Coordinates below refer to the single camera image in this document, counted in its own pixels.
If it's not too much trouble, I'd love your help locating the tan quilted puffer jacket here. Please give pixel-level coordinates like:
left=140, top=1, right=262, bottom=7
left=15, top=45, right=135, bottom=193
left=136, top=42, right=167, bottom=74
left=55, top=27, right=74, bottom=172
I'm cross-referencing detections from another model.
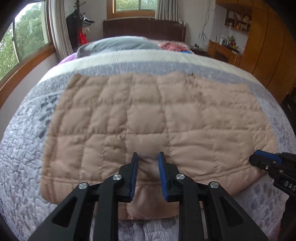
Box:
left=40, top=72, right=278, bottom=219

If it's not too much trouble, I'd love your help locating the coat rack with clothes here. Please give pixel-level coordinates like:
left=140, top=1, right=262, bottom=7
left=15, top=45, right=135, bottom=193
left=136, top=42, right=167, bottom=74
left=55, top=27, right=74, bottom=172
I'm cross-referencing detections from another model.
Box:
left=66, top=1, right=95, bottom=50

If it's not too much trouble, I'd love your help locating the grey floral quilted bedspread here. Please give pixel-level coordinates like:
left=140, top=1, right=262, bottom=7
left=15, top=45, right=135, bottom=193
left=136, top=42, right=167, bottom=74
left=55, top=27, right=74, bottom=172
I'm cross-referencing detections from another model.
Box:
left=1, top=50, right=295, bottom=240

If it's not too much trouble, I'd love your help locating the wooden wardrobe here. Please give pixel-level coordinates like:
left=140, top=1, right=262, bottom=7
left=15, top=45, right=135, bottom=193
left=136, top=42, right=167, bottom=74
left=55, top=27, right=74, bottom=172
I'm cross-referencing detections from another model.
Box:
left=217, top=1, right=295, bottom=103

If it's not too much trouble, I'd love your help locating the wooden desk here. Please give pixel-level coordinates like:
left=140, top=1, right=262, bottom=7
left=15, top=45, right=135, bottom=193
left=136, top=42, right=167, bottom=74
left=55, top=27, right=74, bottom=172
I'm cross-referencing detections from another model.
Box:
left=207, top=40, right=241, bottom=67

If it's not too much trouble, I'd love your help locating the red patterned cloth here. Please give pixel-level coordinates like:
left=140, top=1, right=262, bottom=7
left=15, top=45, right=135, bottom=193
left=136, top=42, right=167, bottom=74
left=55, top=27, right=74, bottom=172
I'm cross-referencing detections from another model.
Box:
left=158, top=42, right=190, bottom=52

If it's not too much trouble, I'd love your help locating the dark wooden headboard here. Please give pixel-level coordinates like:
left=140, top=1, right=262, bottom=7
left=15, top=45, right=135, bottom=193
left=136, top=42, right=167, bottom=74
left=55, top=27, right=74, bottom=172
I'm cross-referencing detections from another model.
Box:
left=103, top=18, right=186, bottom=42

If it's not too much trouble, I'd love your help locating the grey pillow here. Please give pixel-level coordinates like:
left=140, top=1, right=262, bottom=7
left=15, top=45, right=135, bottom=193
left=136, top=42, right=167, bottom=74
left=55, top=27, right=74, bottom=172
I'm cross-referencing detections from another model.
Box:
left=76, top=36, right=162, bottom=58

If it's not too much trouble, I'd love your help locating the side window curtain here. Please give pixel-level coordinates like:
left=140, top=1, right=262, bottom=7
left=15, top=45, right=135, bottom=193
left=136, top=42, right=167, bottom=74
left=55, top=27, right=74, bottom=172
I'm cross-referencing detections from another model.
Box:
left=48, top=0, right=73, bottom=60

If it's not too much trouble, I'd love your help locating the rear window curtain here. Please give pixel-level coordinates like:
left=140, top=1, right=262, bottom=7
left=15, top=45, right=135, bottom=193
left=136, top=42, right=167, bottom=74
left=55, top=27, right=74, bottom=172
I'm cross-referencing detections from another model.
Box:
left=154, top=0, right=179, bottom=22

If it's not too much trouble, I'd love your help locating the wall shelf with items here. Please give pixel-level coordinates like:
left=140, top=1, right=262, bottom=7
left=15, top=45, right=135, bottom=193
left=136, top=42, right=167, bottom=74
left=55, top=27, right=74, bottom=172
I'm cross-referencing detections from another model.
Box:
left=224, top=10, right=252, bottom=34

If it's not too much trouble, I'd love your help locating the wooden side window frame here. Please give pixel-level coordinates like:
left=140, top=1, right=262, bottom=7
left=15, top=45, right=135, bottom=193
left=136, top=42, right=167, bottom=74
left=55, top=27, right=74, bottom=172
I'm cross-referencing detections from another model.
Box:
left=1, top=1, right=56, bottom=106

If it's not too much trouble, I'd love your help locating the wooden rear window frame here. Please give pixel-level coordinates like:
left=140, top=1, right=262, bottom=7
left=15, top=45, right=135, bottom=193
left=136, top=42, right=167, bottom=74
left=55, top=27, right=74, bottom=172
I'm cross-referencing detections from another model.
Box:
left=106, top=0, right=157, bottom=19

